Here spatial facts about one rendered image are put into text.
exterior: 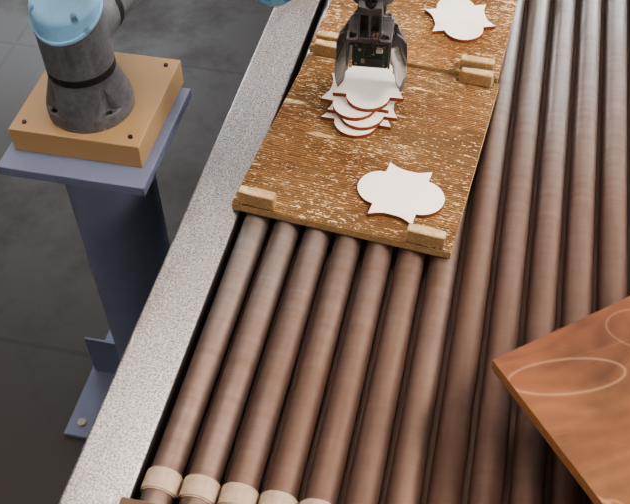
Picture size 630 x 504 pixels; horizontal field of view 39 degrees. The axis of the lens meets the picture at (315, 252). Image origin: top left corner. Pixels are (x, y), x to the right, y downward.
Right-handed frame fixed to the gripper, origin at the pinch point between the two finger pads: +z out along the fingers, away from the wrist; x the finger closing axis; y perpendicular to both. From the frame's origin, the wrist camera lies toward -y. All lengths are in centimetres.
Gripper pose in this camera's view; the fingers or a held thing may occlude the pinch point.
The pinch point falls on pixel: (370, 82)
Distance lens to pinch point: 156.9
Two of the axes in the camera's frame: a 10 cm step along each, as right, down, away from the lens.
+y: -1.5, 7.5, -6.4
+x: 9.9, 1.1, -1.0
